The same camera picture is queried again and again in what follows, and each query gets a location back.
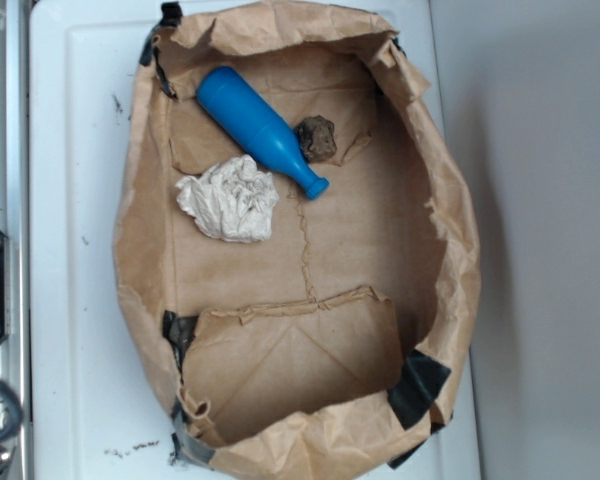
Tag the white paper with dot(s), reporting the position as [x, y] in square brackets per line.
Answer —
[231, 201]

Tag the brown rock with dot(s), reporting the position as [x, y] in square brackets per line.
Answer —
[315, 135]

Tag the brown paper bag tray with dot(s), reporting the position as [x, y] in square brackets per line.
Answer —
[338, 344]

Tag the blue plastic bottle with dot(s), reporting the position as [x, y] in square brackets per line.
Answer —
[252, 123]

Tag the aluminium rail frame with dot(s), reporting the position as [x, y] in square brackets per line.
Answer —
[15, 452]

